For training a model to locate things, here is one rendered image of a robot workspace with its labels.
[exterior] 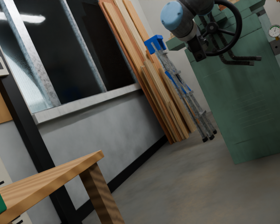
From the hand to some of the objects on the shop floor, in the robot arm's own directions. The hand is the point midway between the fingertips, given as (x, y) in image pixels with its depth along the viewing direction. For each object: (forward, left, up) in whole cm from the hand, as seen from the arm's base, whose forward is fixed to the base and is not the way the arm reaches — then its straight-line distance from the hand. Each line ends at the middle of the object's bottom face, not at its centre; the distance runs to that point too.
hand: (204, 51), depth 117 cm
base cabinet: (-8, -62, -70) cm, 94 cm away
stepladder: (+48, -125, -68) cm, 150 cm away
